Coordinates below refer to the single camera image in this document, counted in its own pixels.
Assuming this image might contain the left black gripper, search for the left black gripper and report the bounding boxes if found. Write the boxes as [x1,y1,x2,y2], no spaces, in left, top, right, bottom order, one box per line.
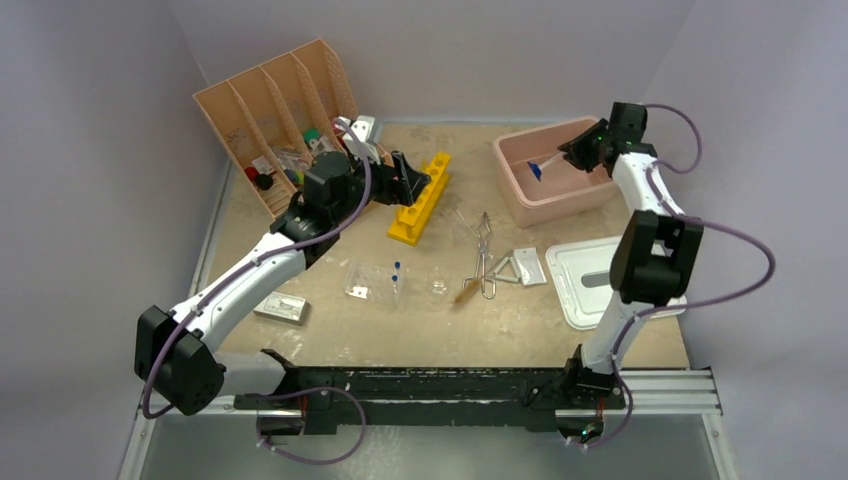
[331,148,428,225]

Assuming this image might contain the clear well plate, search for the clear well plate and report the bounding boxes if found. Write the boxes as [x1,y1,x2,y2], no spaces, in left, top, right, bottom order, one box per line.
[343,261,407,309]

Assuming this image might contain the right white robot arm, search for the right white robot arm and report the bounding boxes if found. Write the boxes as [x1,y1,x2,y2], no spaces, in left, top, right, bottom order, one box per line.
[558,102,703,407]

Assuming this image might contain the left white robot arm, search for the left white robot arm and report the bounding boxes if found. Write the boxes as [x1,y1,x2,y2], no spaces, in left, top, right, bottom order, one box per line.
[133,151,436,419]

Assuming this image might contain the yellow test tube rack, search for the yellow test tube rack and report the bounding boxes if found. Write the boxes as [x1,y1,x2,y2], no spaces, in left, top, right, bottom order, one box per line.
[387,152,452,246]

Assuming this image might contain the pink plastic bin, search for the pink plastic bin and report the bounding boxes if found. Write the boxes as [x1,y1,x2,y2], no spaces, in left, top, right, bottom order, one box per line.
[493,116,620,228]

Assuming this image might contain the green capped tube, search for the green capped tube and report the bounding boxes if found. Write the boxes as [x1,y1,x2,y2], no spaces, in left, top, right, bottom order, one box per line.
[303,129,322,149]

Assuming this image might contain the white plastic bin lid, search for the white plastic bin lid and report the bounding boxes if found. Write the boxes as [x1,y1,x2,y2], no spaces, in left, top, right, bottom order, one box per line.
[545,235,689,332]

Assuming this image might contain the wooden bristle brush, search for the wooden bristle brush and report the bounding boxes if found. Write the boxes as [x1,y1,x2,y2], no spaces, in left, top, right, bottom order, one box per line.
[452,277,481,306]

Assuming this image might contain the metal crucible tongs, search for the metal crucible tongs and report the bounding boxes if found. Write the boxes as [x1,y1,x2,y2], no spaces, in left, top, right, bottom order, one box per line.
[469,211,497,300]

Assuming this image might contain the black rubber stopper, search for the black rubber stopper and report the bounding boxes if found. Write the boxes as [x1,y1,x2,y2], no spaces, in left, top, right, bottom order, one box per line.
[254,173,274,191]

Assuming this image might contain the white packet pouch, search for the white packet pouch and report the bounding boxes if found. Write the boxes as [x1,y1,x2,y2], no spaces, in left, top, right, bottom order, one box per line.
[512,247,547,287]

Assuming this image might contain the peach plastic file organizer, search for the peach plastic file organizer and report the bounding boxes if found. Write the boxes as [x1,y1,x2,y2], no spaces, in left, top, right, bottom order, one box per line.
[193,39,363,218]

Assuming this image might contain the metal clay triangle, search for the metal clay triangle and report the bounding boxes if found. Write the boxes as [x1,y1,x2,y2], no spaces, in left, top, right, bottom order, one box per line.
[484,255,521,284]

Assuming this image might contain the white slide box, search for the white slide box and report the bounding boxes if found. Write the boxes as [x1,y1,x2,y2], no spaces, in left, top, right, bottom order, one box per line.
[253,292,310,325]

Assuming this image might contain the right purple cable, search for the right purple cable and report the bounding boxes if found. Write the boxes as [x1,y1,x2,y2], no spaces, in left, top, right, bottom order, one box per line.
[609,101,776,452]

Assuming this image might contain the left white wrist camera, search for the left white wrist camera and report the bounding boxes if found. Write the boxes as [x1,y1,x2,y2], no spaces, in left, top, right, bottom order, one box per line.
[333,115,383,164]

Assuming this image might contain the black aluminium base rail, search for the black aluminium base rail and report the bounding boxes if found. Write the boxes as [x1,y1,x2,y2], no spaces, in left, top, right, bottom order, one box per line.
[135,365,723,439]

